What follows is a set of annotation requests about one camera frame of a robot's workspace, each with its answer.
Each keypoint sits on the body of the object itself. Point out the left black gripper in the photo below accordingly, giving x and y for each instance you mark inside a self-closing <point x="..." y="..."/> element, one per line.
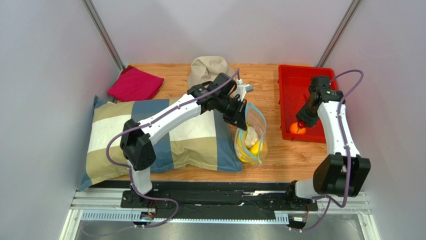
<point x="239" y="120"/>

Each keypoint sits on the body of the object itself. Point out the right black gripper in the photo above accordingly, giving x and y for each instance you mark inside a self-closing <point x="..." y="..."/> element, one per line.
<point x="307" y="115"/>

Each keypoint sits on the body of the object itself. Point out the fake red chili pepper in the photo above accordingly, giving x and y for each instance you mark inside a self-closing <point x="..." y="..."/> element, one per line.
<point x="301" y="124"/>

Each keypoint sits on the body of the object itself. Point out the fake orange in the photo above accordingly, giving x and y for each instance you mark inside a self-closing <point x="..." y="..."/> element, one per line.
<point x="295" y="129"/>

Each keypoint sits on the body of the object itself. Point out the clear zip top bag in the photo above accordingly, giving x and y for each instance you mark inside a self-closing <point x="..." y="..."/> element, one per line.
<point x="256" y="119"/>

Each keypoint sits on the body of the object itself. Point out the fake banana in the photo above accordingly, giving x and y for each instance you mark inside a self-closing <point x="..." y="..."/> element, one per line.
<point x="242" y="152"/>

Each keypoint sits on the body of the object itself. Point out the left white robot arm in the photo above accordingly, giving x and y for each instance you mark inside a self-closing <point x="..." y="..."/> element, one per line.
<point x="225" y="94"/>

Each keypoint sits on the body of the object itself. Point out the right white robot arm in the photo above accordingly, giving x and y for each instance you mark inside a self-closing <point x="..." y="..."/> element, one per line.
<point x="343" y="172"/>

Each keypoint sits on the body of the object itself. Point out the fake white cauliflower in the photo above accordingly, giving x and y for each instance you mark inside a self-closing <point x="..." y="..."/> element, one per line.
<point x="251" y="137"/>

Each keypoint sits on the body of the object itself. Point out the red plastic bin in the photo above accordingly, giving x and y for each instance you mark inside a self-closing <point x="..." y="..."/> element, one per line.
<point x="294" y="82"/>

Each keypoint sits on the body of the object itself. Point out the plaid pillow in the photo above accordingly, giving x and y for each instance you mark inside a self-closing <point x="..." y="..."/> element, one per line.
<point x="204" y="141"/>

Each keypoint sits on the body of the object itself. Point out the beige bucket hat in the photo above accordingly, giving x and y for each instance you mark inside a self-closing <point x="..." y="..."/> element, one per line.
<point x="207" y="68"/>

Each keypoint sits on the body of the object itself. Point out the magenta folded cloth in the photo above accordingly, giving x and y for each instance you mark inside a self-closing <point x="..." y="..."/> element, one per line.
<point x="135" y="85"/>

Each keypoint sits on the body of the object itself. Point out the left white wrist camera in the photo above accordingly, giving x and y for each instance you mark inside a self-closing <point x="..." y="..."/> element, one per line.
<point x="242" y="89"/>

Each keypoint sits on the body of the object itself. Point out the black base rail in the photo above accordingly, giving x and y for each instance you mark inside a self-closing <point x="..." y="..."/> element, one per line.
<point x="218" y="200"/>

